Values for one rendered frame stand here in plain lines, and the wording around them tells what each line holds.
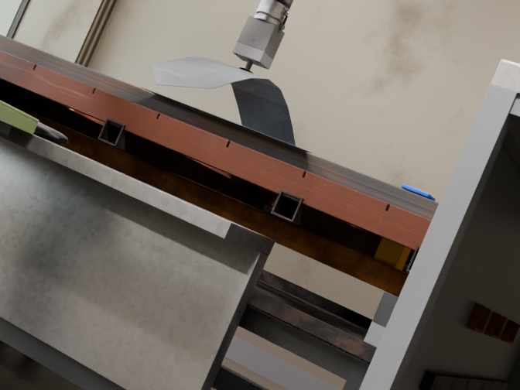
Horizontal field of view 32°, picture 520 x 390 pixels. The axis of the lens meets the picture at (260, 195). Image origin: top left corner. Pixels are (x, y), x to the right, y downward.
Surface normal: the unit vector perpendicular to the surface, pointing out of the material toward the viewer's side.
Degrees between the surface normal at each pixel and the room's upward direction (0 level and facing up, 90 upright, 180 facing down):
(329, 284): 90
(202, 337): 90
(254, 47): 90
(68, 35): 90
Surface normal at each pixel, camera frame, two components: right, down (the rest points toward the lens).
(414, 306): -0.40, -0.20
